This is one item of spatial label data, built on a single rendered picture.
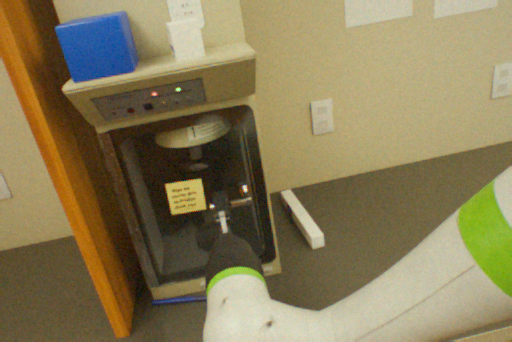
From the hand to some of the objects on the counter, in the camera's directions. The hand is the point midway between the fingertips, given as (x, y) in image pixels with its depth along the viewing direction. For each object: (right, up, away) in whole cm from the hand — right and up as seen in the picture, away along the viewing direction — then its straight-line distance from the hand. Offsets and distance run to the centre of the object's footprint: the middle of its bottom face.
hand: (221, 205), depth 87 cm
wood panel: (-26, -20, +28) cm, 43 cm away
